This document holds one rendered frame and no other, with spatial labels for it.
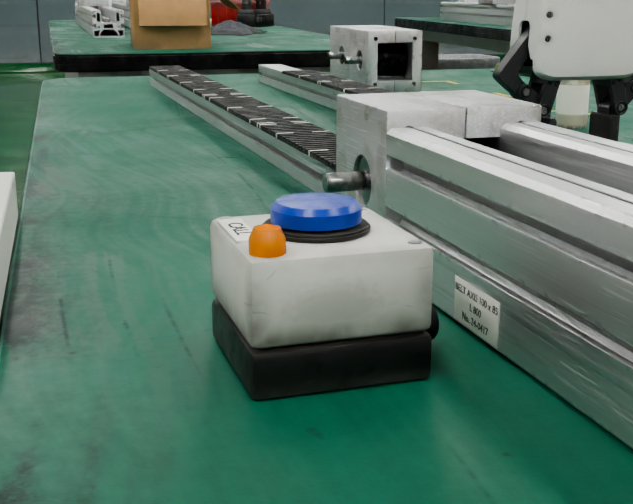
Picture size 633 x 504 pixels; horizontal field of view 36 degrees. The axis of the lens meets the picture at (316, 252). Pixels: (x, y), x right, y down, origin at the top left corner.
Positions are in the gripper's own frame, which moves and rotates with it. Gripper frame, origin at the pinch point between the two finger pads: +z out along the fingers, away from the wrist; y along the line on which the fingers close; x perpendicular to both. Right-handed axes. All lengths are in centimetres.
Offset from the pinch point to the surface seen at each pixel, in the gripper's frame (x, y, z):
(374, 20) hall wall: -1049, -391, 28
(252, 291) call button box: 34.2, 36.0, -0.8
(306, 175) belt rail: -6.9, 20.9, 2.9
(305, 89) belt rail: -71, 1, 3
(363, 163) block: 14.2, 23.9, -1.8
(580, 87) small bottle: -29.4, -19.5, -1.0
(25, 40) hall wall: -1075, 11, 46
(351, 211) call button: 32.0, 31.1, -3.2
